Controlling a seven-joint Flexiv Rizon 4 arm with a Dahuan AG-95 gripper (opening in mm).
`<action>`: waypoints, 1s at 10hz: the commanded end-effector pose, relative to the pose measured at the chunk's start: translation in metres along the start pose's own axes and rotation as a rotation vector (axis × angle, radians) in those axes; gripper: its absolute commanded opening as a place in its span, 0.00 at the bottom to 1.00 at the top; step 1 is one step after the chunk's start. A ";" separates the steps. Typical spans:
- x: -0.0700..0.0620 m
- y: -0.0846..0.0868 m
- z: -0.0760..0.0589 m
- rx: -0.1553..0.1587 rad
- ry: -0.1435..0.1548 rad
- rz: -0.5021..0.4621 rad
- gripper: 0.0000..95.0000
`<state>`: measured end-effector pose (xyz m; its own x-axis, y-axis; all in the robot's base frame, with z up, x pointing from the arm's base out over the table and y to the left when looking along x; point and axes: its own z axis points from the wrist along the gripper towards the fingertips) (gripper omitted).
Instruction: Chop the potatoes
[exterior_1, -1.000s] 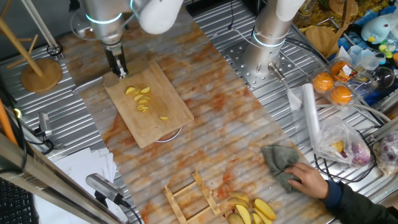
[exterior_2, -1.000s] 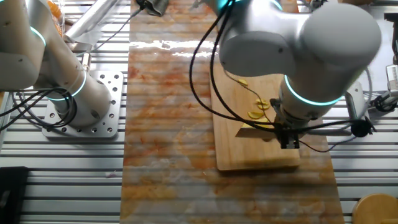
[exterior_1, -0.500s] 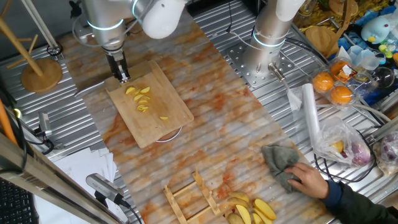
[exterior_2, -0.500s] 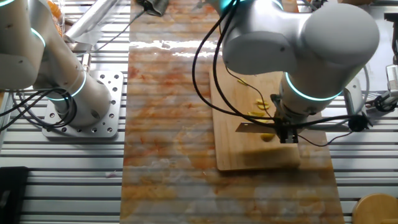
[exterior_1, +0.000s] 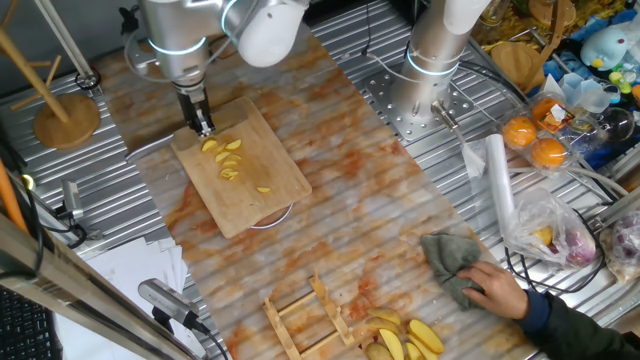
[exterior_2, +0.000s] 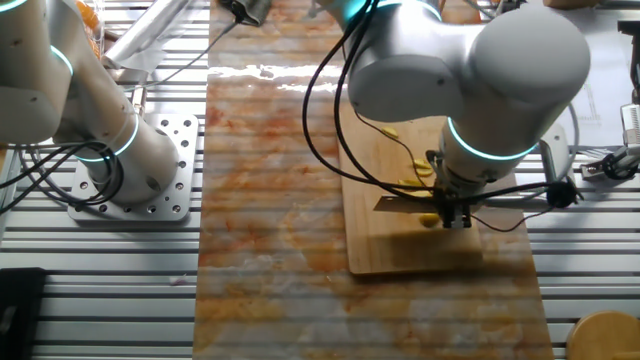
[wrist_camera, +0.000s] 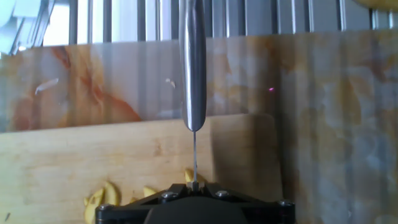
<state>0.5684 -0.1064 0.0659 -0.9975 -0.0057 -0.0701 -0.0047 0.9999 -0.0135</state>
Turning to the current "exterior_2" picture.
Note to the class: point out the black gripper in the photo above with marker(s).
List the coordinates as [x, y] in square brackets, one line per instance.
[454, 197]

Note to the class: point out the steel cleaver knife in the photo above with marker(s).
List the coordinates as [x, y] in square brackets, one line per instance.
[400, 204]

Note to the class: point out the grey green cloth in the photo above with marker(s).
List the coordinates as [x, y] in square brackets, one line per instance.
[250, 12]

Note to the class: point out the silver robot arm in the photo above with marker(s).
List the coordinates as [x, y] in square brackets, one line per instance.
[525, 60]

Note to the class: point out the yellow potato slice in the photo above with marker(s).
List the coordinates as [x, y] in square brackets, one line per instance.
[421, 163]
[424, 172]
[410, 182]
[422, 193]
[390, 132]

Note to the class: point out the wooden cutting board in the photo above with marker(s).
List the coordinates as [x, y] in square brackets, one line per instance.
[400, 245]

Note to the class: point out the round wooden disc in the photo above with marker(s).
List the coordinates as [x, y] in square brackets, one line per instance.
[605, 337]

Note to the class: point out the orange marbled table mat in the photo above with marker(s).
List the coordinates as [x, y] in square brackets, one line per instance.
[265, 200]

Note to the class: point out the stack of white papers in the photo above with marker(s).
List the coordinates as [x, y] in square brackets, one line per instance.
[610, 50]

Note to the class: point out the metal cylinder connector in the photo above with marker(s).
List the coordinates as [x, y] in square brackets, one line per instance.
[138, 100]

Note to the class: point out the white film roll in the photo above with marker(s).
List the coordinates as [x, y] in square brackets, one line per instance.
[140, 35]

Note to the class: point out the clear plastic fruit package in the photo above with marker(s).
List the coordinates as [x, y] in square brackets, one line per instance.
[90, 30]

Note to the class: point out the black box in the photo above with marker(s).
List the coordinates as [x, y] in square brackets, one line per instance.
[20, 315]

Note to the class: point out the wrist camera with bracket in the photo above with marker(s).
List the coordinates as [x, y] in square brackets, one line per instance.
[555, 150]

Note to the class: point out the camera on clamp mount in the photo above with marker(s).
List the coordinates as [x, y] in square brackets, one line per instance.
[620, 160]

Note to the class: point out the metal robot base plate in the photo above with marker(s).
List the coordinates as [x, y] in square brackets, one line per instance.
[170, 200]

